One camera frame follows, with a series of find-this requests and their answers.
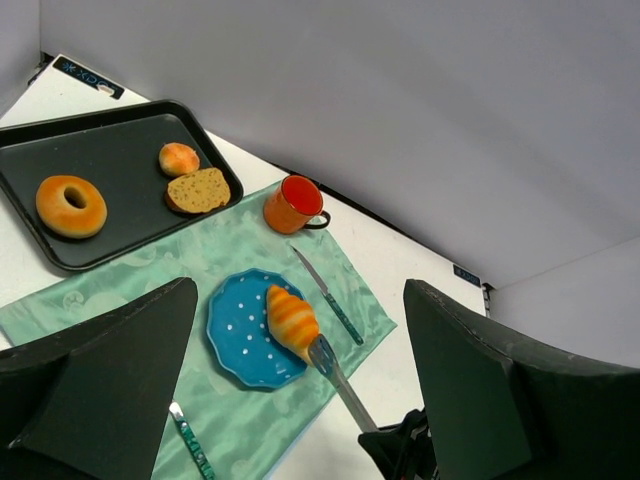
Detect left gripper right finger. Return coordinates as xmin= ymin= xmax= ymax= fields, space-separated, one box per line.
xmin=403 ymin=280 xmax=639 ymax=479

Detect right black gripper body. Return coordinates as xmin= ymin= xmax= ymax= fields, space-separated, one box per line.
xmin=358 ymin=409 xmax=440 ymax=480

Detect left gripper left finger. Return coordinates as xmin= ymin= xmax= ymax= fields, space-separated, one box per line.
xmin=1 ymin=277 xmax=198 ymax=479

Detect metal serving tongs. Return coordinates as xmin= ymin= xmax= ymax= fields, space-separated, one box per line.
xmin=308 ymin=334 xmax=378 ymax=433

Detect orange striped croissant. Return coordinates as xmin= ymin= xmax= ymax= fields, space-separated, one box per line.
xmin=266 ymin=285 xmax=320 ymax=366

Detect seeded bread slice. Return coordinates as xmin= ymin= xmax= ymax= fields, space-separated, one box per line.
xmin=165 ymin=167 xmax=231 ymax=214

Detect small round bread roll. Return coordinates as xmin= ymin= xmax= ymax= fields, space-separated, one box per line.
xmin=158 ymin=142 xmax=200 ymax=177

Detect right table logo sticker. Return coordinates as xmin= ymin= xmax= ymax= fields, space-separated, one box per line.
xmin=453 ymin=264 xmax=482 ymax=288

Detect table logo sticker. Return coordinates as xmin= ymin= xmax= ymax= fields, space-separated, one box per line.
xmin=53 ymin=56 xmax=125 ymax=100
xmin=453 ymin=264 xmax=482 ymax=288

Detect green patterned placemat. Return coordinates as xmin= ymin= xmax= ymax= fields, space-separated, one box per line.
xmin=1 ymin=190 xmax=394 ymax=479

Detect blue dotted plate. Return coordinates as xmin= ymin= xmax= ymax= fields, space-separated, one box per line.
xmin=206 ymin=268 xmax=307 ymax=390

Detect black baking tray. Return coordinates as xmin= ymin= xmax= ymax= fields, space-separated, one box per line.
xmin=1 ymin=100 xmax=244 ymax=272

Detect orange enamel mug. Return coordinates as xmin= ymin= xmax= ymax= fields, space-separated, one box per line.
xmin=263 ymin=175 xmax=331 ymax=235

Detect left table logo sticker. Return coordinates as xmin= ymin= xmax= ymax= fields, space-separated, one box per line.
xmin=53 ymin=56 xmax=125 ymax=100

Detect fork with teal handle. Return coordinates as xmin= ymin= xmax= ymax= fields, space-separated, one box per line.
xmin=169 ymin=400 xmax=216 ymax=480

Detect knife with teal handle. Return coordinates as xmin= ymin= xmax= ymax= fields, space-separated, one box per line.
xmin=292 ymin=247 xmax=364 ymax=346

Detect glazed ring donut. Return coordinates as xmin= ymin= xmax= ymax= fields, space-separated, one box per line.
xmin=35 ymin=175 xmax=108 ymax=239

